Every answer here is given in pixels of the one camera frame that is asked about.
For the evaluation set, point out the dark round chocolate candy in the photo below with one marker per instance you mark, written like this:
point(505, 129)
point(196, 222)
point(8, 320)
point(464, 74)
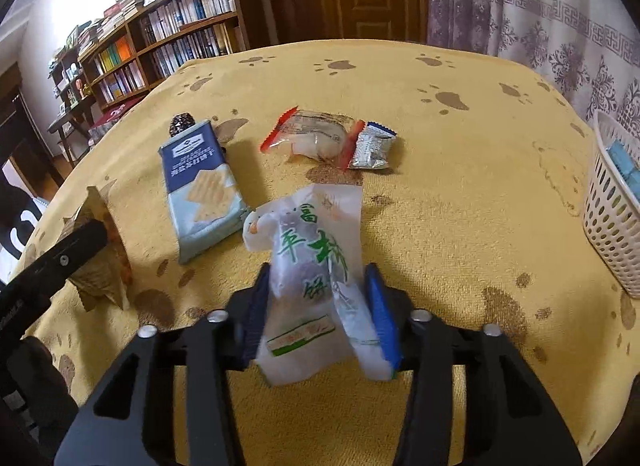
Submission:
point(181, 123)

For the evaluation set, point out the brown paper snack bag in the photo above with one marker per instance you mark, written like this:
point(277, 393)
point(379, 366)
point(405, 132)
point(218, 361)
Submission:
point(107, 278)

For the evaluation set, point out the small dark shelf unit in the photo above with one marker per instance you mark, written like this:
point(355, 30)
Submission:
point(70, 90)

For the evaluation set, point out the yellow paw-print blanket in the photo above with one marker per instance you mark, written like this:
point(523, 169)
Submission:
point(450, 196)

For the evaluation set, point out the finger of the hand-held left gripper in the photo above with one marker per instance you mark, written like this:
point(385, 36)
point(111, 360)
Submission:
point(65, 258)

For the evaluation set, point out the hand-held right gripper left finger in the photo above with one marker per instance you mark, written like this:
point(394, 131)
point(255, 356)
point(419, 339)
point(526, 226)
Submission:
point(257, 311)

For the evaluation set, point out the rows of shelved books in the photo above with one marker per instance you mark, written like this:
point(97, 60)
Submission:
point(185, 8)

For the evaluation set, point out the light blue snack bag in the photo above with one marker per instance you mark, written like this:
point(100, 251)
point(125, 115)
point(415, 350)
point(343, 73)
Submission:
point(625, 158)

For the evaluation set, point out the white green-print pastry packet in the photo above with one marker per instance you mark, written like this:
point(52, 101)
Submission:
point(310, 246)

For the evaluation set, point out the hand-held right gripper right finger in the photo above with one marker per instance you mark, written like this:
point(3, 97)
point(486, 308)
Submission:
point(382, 316)

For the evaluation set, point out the red quilt box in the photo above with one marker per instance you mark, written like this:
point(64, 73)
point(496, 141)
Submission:
point(112, 113)

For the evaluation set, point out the white plastic basket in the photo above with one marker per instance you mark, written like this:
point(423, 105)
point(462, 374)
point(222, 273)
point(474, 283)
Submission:
point(607, 216)

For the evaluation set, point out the wooden bookshelf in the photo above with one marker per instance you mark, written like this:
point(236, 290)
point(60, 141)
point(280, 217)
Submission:
point(247, 0)

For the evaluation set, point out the dark blue cracker packet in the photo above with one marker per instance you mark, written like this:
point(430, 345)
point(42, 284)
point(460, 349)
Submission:
point(200, 185)

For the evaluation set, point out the clear red-edged pastry packet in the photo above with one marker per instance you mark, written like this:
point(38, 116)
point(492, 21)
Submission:
point(315, 138)

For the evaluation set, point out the small silver candy packet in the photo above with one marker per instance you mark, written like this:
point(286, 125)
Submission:
point(370, 145)

